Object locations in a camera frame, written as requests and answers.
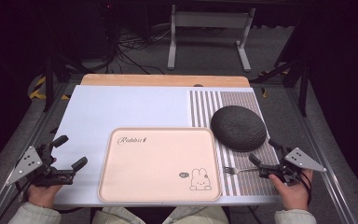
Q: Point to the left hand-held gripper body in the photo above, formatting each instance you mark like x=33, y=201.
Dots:
x=38, y=174

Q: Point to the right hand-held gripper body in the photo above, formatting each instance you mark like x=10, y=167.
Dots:
x=300, y=158

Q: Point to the silver metal fork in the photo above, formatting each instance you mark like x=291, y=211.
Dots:
x=233, y=170

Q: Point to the person's left hand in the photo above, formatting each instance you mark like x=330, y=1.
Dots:
x=43, y=194

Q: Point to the person's right hand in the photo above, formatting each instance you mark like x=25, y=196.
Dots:
x=293, y=196

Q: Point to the dark grey round plate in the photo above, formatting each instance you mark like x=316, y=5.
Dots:
x=238, y=128

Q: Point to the yellow black floor tape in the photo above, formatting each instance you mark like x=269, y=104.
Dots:
x=37, y=90

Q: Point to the black metal stand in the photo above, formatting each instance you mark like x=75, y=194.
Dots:
x=303, y=87
x=48, y=84

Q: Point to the person's left leg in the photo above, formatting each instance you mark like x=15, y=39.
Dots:
x=118, y=216

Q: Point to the person's leg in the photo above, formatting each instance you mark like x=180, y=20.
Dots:
x=118, y=216
x=195, y=215

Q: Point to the white table board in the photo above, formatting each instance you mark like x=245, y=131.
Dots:
x=121, y=105

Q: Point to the striped placemat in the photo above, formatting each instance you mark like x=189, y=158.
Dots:
x=205, y=105

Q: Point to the pink rectangular tray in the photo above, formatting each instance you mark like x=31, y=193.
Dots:
x=155, y=165

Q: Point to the person's right leg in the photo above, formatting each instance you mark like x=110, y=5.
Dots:
x=195, y=215

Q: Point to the small dark knob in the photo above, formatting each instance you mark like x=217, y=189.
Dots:
x=198, y=85

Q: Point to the wooden table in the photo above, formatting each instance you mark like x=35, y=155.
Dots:
x=164, y=80

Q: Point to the white metal stand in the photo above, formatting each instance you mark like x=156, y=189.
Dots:
x=211, y=19

